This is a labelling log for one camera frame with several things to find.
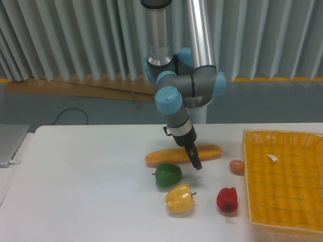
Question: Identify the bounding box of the yellow woven basket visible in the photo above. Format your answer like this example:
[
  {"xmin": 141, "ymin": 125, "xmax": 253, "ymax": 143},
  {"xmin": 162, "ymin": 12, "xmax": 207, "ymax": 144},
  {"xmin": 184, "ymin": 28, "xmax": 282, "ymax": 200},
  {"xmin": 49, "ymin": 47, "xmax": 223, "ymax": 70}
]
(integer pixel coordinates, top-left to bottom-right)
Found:
[{"xmin": 243, "ymin": 129, "xmax": 322, "ymax": 235}]

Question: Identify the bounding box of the white pleated curtain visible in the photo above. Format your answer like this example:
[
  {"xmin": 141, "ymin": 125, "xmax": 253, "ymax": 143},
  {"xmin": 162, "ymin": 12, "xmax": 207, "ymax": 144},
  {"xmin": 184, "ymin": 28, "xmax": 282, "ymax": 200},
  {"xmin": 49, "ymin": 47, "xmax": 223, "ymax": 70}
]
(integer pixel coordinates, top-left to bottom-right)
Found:
[{"xmin": 1, "ymin": 1, "xmax": 322, "ymax": 81}]

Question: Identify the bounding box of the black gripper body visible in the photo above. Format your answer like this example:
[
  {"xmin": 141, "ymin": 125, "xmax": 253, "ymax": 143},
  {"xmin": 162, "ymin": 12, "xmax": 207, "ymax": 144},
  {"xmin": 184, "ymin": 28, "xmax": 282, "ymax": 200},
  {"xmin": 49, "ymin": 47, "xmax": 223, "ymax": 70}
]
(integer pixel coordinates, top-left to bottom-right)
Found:
[{"xmin": 171, "ymin": 126, "xmax": 197, "ymax": 147}]

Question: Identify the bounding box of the silver laptop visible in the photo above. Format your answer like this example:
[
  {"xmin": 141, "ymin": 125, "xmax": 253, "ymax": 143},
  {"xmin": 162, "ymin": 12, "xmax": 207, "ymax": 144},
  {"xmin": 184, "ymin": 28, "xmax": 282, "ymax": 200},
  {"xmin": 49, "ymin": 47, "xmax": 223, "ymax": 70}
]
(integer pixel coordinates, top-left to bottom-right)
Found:
[{"xmin": 1, "ymin": 124, "xmax": 30, "ymax": 168}]

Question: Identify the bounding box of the long orange baguette bread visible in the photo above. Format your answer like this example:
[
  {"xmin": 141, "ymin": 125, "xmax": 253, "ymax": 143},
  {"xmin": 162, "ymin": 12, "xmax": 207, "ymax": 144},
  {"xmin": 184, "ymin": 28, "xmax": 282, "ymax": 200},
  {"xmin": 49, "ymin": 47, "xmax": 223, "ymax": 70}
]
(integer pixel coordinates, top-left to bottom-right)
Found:
[{"xmin": 145, "ymin": 144, "xmax": 223, "ymax": 167}]

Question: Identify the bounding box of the black floor cable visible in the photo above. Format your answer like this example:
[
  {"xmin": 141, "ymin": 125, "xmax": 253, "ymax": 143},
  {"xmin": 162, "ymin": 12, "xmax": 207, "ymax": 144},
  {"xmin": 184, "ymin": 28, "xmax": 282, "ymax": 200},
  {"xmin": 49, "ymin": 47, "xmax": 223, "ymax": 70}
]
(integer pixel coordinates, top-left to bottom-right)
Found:
[{"xmin": 51, "ymin": 107, "xmax": 89, "ymax": 125}]

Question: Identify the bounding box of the white usb plug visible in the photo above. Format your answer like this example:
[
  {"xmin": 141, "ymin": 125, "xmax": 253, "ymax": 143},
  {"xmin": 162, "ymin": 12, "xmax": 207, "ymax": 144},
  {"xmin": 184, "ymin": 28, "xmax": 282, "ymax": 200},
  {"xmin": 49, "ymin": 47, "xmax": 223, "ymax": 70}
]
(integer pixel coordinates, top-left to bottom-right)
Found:
[{"xmin": 9, "ymin": 160, "xmax": 21, "ymax": 165}]

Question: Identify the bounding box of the yellow bell pepper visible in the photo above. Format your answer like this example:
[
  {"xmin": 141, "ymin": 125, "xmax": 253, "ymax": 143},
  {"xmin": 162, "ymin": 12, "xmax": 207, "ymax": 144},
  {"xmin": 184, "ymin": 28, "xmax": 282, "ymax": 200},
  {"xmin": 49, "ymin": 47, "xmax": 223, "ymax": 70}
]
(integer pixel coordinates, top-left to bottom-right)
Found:
[{"xmin": 165, "ymin": 184, "xmax": 195, "ymax": 213}]

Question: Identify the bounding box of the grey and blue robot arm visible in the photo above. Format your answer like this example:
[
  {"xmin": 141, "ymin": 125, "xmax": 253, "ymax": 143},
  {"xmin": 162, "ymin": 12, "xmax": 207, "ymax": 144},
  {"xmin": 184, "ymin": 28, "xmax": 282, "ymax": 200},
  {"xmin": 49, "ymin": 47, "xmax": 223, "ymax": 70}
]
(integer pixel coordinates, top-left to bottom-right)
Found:
[{"xmin": 140, "ymin": 1, "xmax": 226, "ymax": 170}]

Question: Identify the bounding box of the brown egg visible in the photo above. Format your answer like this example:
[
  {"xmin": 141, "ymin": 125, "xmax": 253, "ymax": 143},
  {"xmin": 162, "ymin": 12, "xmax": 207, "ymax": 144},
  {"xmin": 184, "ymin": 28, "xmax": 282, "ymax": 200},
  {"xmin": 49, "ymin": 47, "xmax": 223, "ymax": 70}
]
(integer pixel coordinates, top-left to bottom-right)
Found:
[{"xmin": 229, "ymin": 160, "xmax": 245, "ymax": 175}]

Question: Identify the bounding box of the green bell pepper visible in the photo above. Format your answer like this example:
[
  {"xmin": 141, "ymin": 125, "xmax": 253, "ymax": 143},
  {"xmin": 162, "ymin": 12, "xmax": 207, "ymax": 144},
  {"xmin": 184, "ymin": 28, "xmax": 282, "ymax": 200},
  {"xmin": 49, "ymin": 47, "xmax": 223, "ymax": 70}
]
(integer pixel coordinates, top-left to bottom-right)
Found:
[{"xmin": 152, "ymin": 163, "xmax": 182, "ymax": 188}]

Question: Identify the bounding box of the brown cardboard sheet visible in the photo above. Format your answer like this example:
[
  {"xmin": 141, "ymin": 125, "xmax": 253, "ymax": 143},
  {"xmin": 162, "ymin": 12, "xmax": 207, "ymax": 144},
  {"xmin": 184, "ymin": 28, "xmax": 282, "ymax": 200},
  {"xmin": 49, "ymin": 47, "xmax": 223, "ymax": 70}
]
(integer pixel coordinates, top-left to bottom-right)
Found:
[{"xmin": 5, "ymin": 74, "xmax": 156, "ymax": 107}]

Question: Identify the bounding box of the red bell pepper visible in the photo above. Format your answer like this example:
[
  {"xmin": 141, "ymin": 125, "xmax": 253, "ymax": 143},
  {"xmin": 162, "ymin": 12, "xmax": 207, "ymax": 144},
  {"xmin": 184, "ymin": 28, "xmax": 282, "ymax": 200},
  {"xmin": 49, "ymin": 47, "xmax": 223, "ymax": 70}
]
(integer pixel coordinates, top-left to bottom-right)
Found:
[{"xmin": 217, "ymin": 187, "xmax": 238, "ymax": 213}]

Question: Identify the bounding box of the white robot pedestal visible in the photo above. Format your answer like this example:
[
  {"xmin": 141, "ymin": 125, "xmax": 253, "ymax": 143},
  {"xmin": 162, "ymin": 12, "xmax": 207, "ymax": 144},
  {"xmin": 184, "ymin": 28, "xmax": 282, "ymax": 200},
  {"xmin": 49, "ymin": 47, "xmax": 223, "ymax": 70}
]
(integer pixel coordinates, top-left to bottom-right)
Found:
[{"xmin": 183, "ymin": 96, "xmax": 213, "ymax": 124}]

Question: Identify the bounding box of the white label in basket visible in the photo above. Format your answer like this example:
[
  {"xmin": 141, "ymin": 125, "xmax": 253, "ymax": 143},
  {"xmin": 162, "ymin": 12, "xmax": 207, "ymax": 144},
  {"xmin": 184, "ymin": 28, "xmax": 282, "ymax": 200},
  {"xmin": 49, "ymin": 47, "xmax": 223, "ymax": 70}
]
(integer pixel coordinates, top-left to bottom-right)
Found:
[{"xmin": 267, "ymin": 154, "xmax": 278, "ymax": 162}]

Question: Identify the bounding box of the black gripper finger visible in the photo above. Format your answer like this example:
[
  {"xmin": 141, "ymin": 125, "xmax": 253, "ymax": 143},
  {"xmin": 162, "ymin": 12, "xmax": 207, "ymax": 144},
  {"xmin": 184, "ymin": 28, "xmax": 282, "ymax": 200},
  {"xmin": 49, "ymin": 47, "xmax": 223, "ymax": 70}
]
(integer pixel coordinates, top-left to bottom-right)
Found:
[{"xmin": 185, "ymin": 144, "xmax": 202, "ymax": 170}]

